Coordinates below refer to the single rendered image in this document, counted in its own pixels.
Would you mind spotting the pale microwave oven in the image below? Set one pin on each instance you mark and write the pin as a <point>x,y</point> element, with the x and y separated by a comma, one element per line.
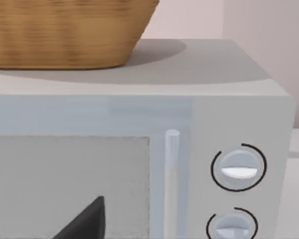
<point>239,112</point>

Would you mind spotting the pale microwave door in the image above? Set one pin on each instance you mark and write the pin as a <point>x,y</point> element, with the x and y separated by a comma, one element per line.
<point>64,169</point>

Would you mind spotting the pale microwave knob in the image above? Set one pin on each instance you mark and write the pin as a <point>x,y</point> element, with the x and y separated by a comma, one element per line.
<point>230,227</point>
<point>238,168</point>

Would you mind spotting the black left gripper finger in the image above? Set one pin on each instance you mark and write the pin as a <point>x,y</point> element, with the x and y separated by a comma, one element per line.
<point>91,219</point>

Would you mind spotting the woven brown basket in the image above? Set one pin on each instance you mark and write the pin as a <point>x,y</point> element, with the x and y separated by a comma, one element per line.
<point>59,35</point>

